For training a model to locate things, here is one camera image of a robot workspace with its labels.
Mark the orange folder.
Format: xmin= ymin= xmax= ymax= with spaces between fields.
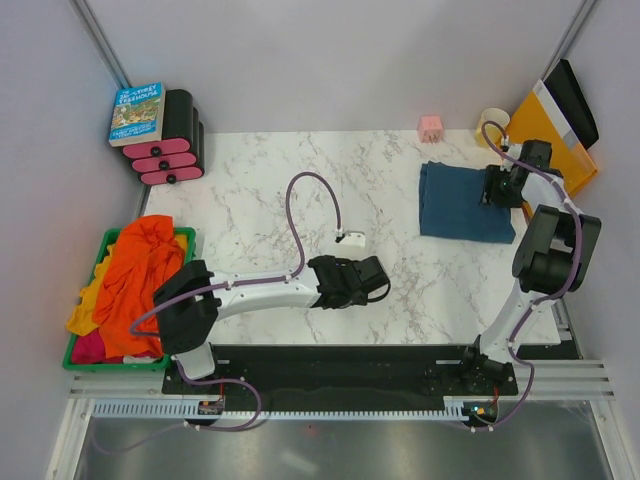
xmin=504 ymin=78 xmax=599 ymax=199

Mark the white slotted cable duct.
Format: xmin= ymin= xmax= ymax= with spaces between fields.
xmin=92 ymin=398 xmax=497 ymax=421

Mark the magenta t shirt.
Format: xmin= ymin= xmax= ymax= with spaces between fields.
xmin=71 ymin=330 xmax=106 ymax=365

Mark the green plastic crate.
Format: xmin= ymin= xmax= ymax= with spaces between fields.
xmin=62 ymin=227 xmax=196 ymax=372

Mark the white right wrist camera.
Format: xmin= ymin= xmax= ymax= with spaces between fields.
xmin=501 ymin=141 xmax=522 ymax=160

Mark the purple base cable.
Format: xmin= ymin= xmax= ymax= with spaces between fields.
xmin=89 ymin=377 xmax=264 ymax=455
xmin=462 ymin=344 xmax=535 ymax=434

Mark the yellow t shirt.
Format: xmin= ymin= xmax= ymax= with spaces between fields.
xmin=65 ymin=258 xmax=110 ymax=337

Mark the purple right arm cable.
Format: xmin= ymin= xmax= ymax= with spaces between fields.
xmin=481 ymin=120 xmax=584 ymax=361

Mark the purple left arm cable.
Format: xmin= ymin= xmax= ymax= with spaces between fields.
xmin=128 ymin=172 xmax=346 ymax=386

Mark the yellow mug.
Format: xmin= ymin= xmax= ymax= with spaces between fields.
xmin=474 ymin=107 xmax=510 ymax=148

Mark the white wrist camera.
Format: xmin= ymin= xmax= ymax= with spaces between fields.
xmin=501 ymin=141 xmax=522 ymax=160
xmin=335 ymin=230 xmax=366 ymax=249

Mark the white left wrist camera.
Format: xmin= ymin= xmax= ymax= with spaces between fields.
xmin=335 ymin=230 xmax=366 ymax=249

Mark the white grey document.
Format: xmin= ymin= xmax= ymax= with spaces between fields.
xmin=532 ymin=80 xmax=579 ymax=150

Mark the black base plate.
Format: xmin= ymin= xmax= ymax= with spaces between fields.
xmin=162 ymin=345 xmax=518 ymax=410

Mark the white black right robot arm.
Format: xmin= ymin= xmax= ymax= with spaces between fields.
xmin=457 ymin=139 xmax=602 ymax=395

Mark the pink cube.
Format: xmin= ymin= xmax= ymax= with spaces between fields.
xmin=417 ymin=115 xmax=444 ymax=143

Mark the treehouse paperback book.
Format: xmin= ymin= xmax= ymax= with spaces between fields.
xmin=108 ymin=82 xmax=166 ymax=148

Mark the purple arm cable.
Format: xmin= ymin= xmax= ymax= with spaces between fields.
xmin=128 ymin=172 xmax=346 ymax=386
xmin=481 ymin=120 xmax=584 ymax=361

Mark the orange t shirt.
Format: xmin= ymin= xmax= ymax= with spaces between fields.
xmin=93 ymin=215 xmax=185 ymax=358

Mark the black pink drawer unit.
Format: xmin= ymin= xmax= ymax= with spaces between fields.
xmin=121 ymin=89 xmax=205 ymax=186

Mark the blue t shirt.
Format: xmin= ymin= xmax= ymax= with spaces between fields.
xmin=418 ymin=162 xmax=515 ymax=244

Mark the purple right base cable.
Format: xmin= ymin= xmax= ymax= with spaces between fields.
xmin=462 ymin=344 xmax=535 ymax=434

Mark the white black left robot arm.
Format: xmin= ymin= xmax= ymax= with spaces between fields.
xmin=152 ymin=255 xmax=391 ymax=393

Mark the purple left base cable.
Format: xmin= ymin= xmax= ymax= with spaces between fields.
xmin=89 ymin=377 xmax=264 ymax=455

